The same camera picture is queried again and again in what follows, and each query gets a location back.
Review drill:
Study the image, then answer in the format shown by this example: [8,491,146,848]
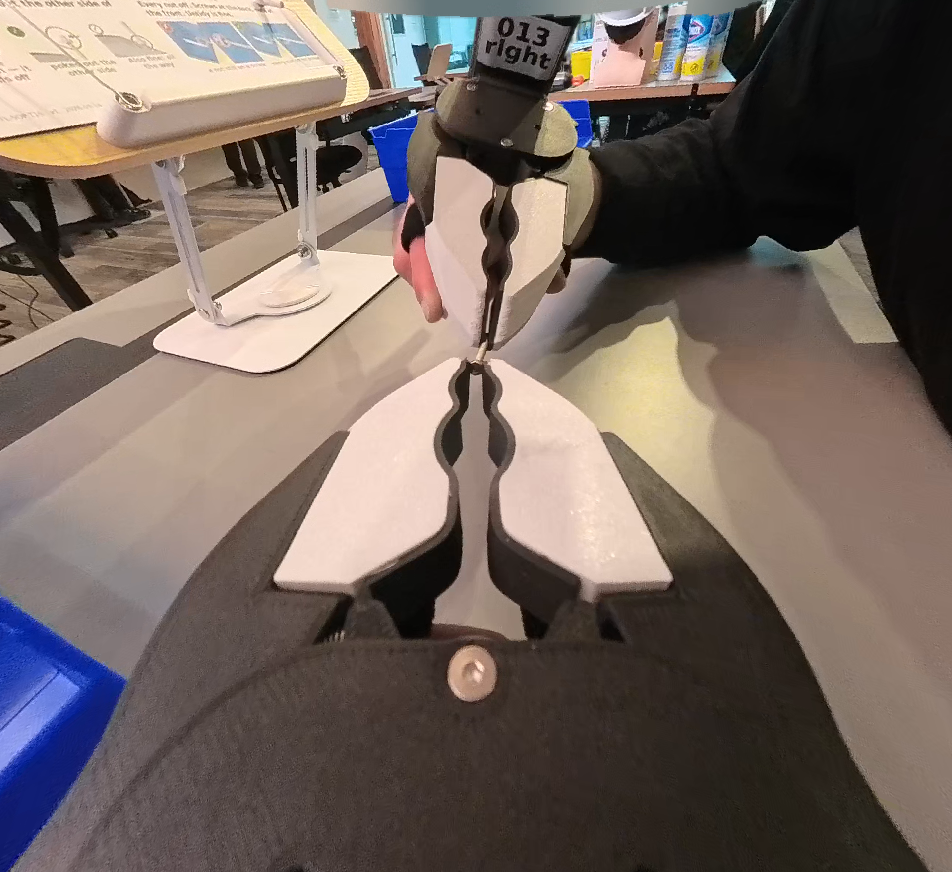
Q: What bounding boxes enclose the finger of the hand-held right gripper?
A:
[427,156,498,348]
[489,176,571,352]

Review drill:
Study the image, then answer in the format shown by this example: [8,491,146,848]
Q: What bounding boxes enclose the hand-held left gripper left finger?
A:
[272,359,465,640]

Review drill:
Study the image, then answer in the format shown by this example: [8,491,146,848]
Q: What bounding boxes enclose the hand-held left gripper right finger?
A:
[485,360,675,640]

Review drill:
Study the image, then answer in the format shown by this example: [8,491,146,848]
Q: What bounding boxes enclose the person's right forearm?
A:
[580,117,867,268]

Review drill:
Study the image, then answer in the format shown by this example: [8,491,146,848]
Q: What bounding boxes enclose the grey desk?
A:
[0,176,952,872]

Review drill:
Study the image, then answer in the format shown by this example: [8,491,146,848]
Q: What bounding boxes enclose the dark grey desk mat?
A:
[0,338,153,450]

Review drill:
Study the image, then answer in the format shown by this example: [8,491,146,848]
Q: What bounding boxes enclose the person's right hand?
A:
[392,201,447,324]

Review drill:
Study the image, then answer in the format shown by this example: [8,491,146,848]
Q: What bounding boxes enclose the blue plastic bin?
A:
[0,595,127,810]
[369,98,596,207]

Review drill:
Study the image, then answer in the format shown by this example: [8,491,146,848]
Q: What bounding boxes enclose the cardboard box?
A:
[591,24,660,89]

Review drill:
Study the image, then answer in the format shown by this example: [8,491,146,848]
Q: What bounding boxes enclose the wooden work table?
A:
[554,74,739,105]

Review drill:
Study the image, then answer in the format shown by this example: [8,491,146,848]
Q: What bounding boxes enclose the white hard hat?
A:
[598,9,660,45]

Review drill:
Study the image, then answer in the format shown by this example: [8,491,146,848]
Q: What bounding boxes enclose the wooden board stand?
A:
[0,0,403,374]

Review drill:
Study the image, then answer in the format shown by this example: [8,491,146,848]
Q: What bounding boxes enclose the instruction sheet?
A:
[0,0,351,141]

